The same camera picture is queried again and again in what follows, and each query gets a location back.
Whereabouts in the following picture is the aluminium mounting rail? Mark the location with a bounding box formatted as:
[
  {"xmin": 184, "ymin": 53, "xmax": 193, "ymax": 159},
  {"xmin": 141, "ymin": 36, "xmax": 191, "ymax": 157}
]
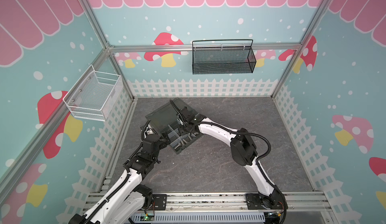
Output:
[{"xmin": 82, "ymin": 191, "xmax": 338, "ymax": 224}]

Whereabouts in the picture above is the grey plastic organizer box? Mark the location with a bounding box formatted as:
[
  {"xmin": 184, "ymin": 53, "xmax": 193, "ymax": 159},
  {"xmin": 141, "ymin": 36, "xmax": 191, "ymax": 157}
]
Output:
[{"xmin": 145, "ymin": 101, "xmax": 203, "ymax": 154}]

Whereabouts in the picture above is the black wire mesh basket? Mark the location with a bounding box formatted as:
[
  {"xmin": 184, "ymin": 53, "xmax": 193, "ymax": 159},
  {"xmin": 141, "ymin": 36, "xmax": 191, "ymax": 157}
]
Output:
[{"xmin": 192, "ymin": 39, "xmax": 257, "ymax": 75}]

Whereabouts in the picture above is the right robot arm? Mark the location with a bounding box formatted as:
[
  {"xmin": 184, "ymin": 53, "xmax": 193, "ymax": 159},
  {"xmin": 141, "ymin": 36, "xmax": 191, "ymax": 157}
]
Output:
[{"xmin": 169, "ymin": 100, "xmax": 288, "ymax": 211}]

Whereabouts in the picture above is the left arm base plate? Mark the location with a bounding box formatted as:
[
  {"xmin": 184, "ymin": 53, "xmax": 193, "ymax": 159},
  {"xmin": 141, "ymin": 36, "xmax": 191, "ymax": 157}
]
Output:
[{"xmin": 140, "ymin": 194, "xmax": 167, "ymax": 211}]

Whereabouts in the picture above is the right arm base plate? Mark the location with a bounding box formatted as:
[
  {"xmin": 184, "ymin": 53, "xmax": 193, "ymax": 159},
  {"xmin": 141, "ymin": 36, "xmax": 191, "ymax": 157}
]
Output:
[{"xmin": 245, "ymin": 191, "xmax": 288, "ymax": 210}]

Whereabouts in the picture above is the white wire mesh basket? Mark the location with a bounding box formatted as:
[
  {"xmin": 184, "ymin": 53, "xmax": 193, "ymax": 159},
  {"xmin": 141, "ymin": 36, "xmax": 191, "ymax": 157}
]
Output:
[{"xmin": 63, "ymin": 65, "xmax": 123, "ymax": 122}]

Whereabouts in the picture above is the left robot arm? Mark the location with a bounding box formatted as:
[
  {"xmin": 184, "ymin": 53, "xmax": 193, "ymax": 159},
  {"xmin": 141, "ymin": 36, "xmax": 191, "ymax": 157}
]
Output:
[{"xmin": 69, "ymin": 120, "xmax": 170, "ymax": 224}]

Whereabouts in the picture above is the silver hex bolt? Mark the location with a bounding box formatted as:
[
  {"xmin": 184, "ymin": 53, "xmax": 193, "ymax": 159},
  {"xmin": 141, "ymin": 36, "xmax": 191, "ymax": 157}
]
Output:
[{"xmin": 178, "ymin": 136, "xmax": 195, "ymax": 148}]

